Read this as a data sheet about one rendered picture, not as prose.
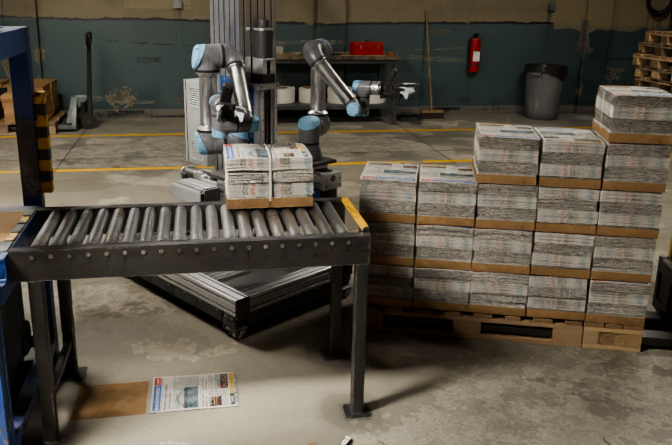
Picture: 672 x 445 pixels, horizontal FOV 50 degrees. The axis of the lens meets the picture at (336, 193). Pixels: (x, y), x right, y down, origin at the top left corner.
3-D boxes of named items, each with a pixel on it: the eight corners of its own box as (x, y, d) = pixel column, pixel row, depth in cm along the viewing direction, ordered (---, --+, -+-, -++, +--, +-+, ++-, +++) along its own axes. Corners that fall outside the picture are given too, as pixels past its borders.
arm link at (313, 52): (307, 36, 375) (365, 109, 375) (314, 35, 385) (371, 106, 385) (292, 50, 380) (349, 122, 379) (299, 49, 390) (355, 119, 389)
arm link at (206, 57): (227, 156, 354) (225, 44, 339) (197, 158, 349) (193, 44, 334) (223, 151, 365) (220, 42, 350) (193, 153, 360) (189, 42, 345)
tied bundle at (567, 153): (527, 168, 381) (531, 126, 375) (584, 171, 378) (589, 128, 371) (537, 187, 345) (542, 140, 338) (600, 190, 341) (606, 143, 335)
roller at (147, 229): (157, 216, 315) (156, 205, 313) (151, 254, 270) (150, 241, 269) (145, 216, 314) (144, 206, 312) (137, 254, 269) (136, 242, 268)
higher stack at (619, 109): (567, 315, 400) (595, 84, 365) (623, 319, 397) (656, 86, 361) (580, 347, 364) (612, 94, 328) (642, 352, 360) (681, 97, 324)
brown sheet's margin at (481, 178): (471, 164, 385) (471, 156, 383) (526, 167, 381) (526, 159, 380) (475, 182, 348) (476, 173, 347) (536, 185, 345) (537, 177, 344)
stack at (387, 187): (362, 299, 415) (366, 159, 392) (568, 315, 400) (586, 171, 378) (354, 329, 378) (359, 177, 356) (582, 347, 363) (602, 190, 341)
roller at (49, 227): (63, 219, 307) (62, 208, 306) (42, 259, 263) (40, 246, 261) (51, 220, 306) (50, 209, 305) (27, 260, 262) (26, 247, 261)
